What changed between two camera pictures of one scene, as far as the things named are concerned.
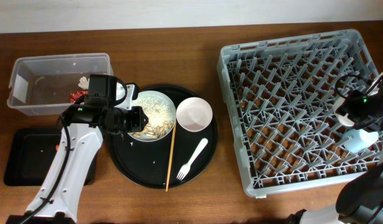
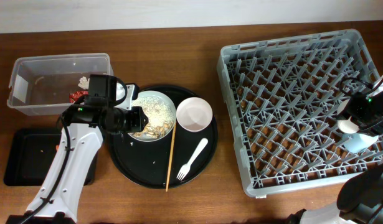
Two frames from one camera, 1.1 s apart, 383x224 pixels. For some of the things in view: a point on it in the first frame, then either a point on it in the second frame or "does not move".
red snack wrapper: [73, 96] does not move
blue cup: [355, 140] does not move
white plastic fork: [185, 168] does not move
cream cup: [342, 119] to [347, 126]
